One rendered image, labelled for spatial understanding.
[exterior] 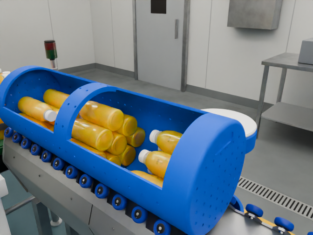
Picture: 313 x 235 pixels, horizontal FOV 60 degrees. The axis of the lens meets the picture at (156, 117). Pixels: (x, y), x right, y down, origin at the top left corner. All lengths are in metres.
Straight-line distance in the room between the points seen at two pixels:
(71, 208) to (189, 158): 0.53
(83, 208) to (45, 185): 0.22
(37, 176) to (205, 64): 3.70
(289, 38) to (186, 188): 3.48
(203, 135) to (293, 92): 3.47
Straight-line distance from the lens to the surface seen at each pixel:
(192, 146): 0.55
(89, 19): 6.44
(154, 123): 0.90
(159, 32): 4.94
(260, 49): 4.04
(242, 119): 1.14
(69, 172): 0.93
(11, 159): 1.30
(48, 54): 1.74
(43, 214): 1.45
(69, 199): 0.97
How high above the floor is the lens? 1.47
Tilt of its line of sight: 23 degrees down
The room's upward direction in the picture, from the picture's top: straight up
